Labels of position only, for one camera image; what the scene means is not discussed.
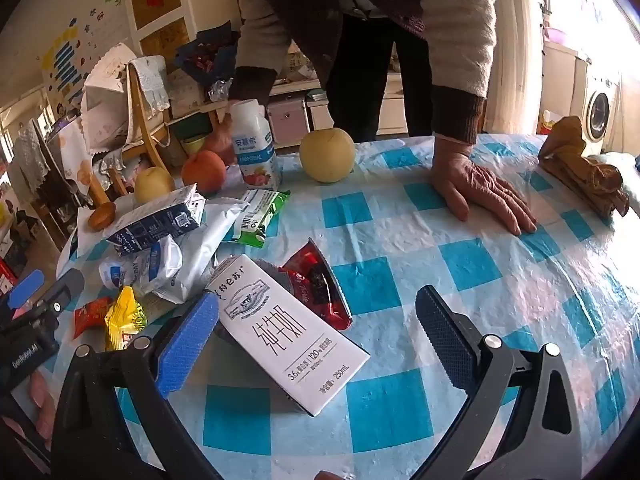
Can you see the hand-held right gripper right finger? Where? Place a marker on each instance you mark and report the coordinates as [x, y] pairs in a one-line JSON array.
[[445, 340]]

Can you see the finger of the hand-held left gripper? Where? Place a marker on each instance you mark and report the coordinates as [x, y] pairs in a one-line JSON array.
[[27, 287], [62, 285]]

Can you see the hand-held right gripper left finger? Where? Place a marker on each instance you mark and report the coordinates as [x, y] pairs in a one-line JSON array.
[[187, 345]]

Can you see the white milk carton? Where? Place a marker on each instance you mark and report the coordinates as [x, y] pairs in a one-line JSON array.
[[295, 340]]

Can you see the person's left hand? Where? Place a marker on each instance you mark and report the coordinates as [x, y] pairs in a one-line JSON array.
[[42, 405]]

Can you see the red snack wrapper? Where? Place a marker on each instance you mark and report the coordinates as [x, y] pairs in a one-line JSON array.
[[90, 316]]

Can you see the yellow snack wrapper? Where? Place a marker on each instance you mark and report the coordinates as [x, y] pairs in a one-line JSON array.
[[125, 317]]

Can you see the crumpled white blue pouch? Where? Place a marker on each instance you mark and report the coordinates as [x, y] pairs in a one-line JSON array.
[[135, 267]]

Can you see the silver foil bag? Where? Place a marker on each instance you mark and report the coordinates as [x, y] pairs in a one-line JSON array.
[[205, 250]]

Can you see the blue white checked tablecloth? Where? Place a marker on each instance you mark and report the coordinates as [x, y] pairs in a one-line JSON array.
[[400, 245]]

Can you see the dark blue milk carton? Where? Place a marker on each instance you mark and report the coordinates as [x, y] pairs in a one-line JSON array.
[[155, 222]]

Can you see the small yellow pear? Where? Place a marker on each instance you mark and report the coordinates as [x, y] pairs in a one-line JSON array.
[[152, 186]]

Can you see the red snack packet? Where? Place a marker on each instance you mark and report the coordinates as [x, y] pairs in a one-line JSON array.
[[320, 285]]

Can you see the green white wrapper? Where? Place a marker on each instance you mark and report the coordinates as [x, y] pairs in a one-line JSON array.
[[260, 215]]

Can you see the red peach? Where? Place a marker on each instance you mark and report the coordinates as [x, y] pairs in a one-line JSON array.
[[202, 172]]

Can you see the wooden chair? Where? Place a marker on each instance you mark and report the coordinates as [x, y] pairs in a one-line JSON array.
[[145, 125]]

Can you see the green bowl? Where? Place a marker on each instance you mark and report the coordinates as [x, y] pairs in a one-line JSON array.
[[194, 144]]

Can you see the white scalloped cloth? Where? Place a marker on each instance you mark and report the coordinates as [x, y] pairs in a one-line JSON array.
[[107, 95]]

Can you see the white yogurt bottle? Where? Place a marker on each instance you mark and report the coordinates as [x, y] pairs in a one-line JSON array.
[[252, 145]]

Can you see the brown cloth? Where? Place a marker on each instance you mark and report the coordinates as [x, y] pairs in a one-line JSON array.
[[582, 170]]

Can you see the large yellow pear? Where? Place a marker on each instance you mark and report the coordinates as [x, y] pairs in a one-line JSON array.
[[327, 155]]

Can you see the white lace cloth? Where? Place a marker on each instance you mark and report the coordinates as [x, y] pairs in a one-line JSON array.
[[150, 82]]

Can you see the white low cabinet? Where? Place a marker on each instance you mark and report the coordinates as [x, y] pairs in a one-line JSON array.
[[390, 105]]

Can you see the pink storage box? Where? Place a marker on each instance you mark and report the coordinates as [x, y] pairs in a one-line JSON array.
[[287, 122]]

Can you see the dark blue flower bouquet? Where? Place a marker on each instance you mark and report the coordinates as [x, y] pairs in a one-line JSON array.
[[207, 57]]

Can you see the washing machine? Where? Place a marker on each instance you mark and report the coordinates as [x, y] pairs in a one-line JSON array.
[[600, 110]]

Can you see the wall stickers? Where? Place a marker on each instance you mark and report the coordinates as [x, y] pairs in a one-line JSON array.
[[62, 57]]

